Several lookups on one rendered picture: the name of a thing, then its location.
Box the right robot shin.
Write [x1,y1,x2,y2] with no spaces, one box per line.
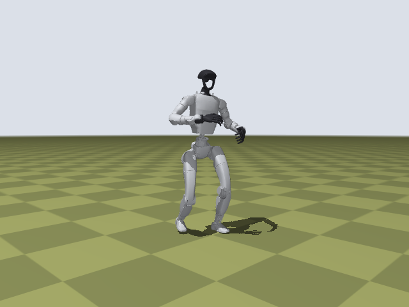
[178,194,192,221]

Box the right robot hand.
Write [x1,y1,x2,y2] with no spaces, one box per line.
[194,113,223,126]

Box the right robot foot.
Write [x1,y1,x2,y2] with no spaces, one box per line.
[175,218,187,232]

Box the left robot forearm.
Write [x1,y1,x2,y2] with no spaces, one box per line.
[229,120,245,134]

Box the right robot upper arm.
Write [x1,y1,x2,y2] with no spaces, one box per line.
[169,95,196,125]

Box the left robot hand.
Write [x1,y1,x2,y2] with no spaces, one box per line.
[235,127,246,144]

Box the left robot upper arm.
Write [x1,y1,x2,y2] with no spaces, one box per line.
[219,99,233,129]

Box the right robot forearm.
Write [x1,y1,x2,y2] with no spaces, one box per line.
[169,113,201,125]

